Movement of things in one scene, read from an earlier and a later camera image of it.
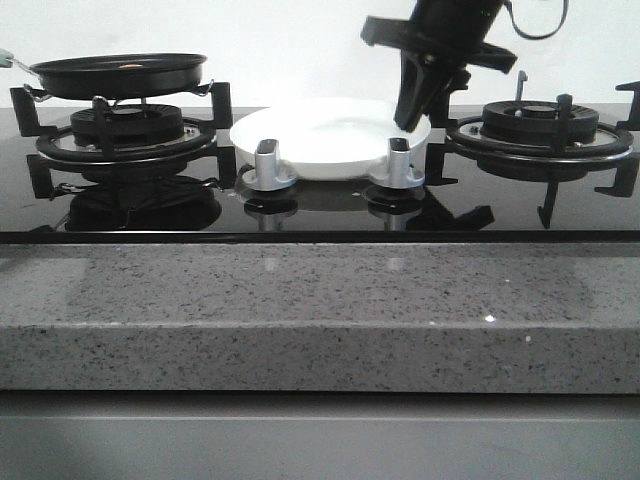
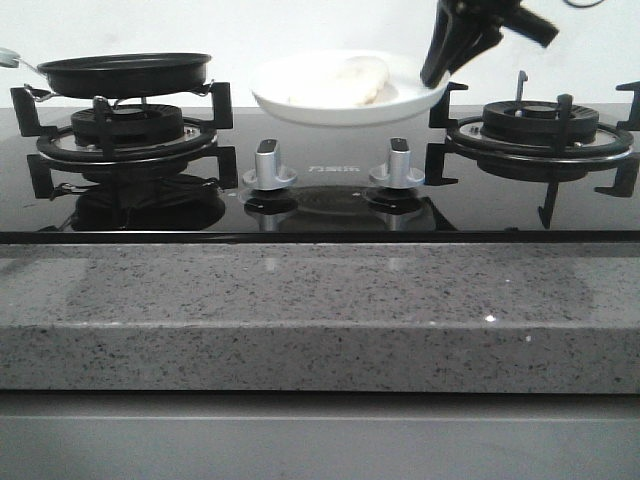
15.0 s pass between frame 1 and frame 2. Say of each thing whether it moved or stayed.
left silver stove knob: stayed
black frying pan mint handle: stayed
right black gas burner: stayed
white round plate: moved
